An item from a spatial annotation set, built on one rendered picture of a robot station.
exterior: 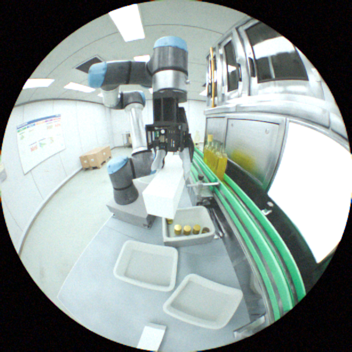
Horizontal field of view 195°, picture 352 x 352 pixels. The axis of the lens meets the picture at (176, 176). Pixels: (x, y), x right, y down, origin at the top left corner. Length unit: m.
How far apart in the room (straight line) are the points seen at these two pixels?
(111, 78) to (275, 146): 0.58
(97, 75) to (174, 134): 0.24
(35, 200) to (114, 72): 3.40
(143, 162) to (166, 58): 0.43
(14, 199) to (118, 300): 3.10
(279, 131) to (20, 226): 3.88
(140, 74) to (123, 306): 0.74
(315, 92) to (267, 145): 0.35
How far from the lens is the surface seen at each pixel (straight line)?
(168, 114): 0.21
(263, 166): 0.54
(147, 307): 0.50
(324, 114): 0.46
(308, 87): 0.55
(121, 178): 0.51
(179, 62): 0.24
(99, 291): 0.58
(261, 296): 0.45
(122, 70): 0.31
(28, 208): 3.46
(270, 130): 0.53
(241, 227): 0.44
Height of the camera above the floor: 1.23
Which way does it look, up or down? 29 degrees down
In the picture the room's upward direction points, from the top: straight up
